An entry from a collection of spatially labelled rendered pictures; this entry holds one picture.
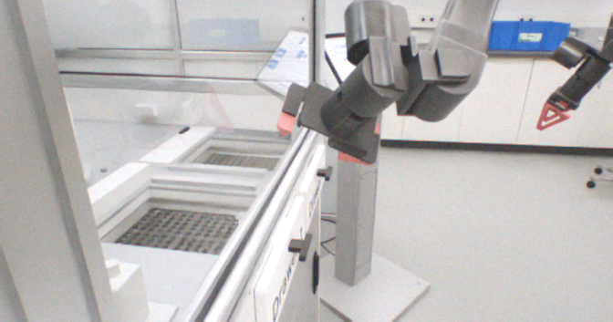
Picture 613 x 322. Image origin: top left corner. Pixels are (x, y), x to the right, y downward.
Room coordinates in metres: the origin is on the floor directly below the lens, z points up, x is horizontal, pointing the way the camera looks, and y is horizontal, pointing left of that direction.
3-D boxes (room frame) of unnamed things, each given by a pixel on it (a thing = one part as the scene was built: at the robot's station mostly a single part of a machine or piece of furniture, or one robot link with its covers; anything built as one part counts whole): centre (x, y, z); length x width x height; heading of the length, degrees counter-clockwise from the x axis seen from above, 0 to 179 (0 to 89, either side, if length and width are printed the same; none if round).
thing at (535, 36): (3.56, -1.87, 1.01); 0.61 x 0.41 x 0.22; 83
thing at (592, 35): (3.55, -2.53, 0.99); 0.40 x 0.31 x 0.17; 83
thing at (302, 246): (0.57, 0.02, 0.91); 0.07 x 0.04 x 0.01; 170
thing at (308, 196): (0.89, -0.01, 0.87); 0.29 x 0.02 x 0.11; 170
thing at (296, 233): (0.58, 0.04, 0.87); 0.29 x 0.02 x 0.11; 170
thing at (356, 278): (1.52, -0.25, 0.51); 0.50 x 0.45 x 1.02; 44
